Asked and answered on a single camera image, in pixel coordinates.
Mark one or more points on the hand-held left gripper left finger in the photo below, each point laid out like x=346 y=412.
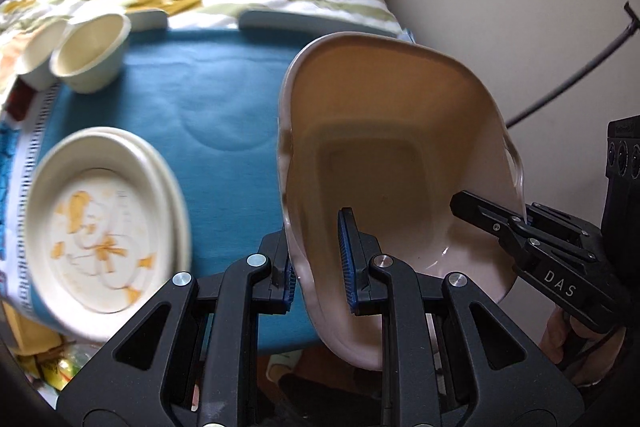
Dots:
x=287 y=282

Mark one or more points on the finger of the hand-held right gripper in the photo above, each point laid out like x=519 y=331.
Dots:
x=550 y=277
x=565 y=219

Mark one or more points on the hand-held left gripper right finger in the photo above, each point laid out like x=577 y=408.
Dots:
x=347 y=257

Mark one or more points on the pink square bowl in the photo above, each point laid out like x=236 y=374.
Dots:
x=400 y=107

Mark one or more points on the cartoon print plate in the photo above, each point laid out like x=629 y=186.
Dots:
x=95 y=232

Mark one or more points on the person's right hand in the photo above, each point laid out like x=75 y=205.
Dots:
x=552 y=337

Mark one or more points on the blue patterned tablecloth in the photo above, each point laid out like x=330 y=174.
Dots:
x=210 y=97

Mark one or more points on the yellow bag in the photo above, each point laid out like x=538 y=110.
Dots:
x=45 y=357

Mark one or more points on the cream round bowl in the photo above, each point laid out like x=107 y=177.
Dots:
x=92 y=54

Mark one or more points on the small white bowl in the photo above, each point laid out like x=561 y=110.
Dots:
x=37 y=52

